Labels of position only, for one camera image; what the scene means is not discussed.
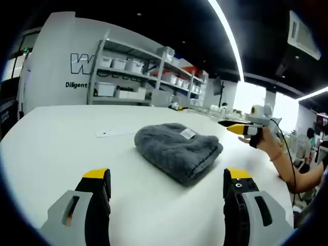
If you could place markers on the grey metal shelving unit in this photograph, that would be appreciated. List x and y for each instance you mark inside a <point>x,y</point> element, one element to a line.
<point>159,69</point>

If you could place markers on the white flat strip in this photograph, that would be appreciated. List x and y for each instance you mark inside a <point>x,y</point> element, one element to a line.
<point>115,132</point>

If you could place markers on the long ceiling light strip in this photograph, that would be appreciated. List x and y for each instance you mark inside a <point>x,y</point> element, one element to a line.
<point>232,38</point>

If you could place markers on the grey towel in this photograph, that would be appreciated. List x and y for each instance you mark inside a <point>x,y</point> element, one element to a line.
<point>176,151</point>

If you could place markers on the yellow black tool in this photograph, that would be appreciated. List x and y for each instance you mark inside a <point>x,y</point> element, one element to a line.
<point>179,107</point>

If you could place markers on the black monitor on stand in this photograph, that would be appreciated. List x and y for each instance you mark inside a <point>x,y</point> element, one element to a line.
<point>218,85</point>

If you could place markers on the row of white storage bins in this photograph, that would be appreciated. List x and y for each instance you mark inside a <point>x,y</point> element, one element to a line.
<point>123,64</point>

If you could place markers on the person's right hand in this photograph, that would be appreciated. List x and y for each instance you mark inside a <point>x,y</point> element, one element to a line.
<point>270,144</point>

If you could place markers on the ceiling air conditioner unit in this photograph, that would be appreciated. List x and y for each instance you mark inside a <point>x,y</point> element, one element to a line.
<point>303,34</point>

